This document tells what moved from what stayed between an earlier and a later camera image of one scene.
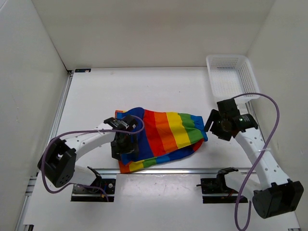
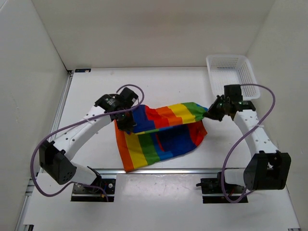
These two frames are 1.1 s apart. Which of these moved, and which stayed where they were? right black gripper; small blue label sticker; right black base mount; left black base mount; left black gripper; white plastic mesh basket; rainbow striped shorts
Moved: rainbow striped shorts; right black gripper; left black gripper
Stayed: left black base mount; small blue label sticker; white plastic mesh basket; right black base mount
